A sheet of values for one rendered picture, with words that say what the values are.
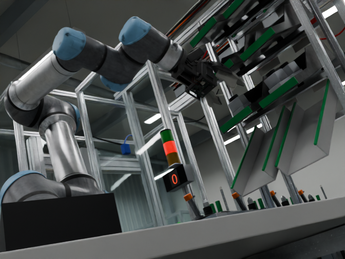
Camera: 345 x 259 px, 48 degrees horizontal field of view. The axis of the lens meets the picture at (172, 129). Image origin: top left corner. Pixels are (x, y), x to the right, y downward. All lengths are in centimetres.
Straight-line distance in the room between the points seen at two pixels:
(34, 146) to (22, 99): 114
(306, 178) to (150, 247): 1183
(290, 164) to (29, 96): 73
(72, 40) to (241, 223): 62
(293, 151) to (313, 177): 1102
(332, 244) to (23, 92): 86
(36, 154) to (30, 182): 137
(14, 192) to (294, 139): 73
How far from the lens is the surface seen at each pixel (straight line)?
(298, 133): 115
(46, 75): 105
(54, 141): 118
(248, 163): 117
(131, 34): 95
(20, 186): 92
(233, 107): 114
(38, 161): 228
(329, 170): 1201
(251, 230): 47
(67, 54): 94
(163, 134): 159
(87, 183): 102
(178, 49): 100
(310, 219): 55
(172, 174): 153
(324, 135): 99
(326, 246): 82
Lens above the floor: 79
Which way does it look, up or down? 23 degrees up
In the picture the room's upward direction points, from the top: 17 degrees counter-clockwise
